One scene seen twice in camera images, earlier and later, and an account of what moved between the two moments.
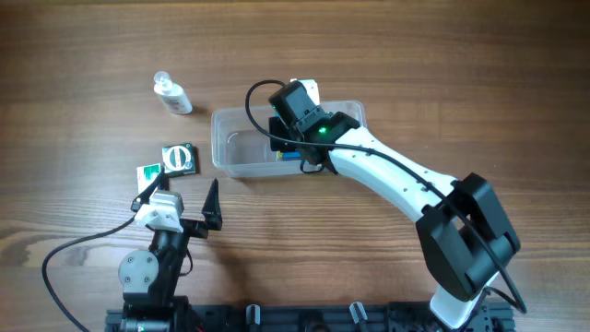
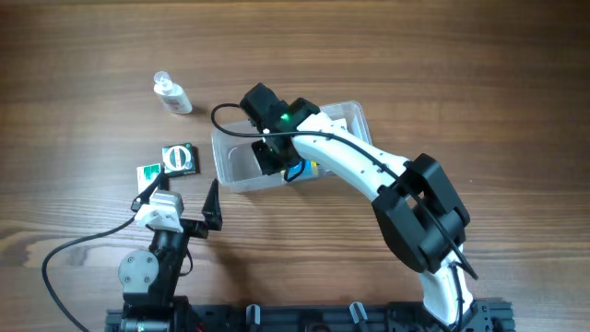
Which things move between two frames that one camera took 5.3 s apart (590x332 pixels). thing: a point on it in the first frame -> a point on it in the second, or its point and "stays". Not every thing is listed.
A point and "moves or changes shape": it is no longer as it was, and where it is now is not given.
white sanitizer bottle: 171,93 stays
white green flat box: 147,174 stays
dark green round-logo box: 179,159 stays
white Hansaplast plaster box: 312,88 moves or changes shape
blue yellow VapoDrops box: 288,156 moves or changes shape
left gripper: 192,226 stays
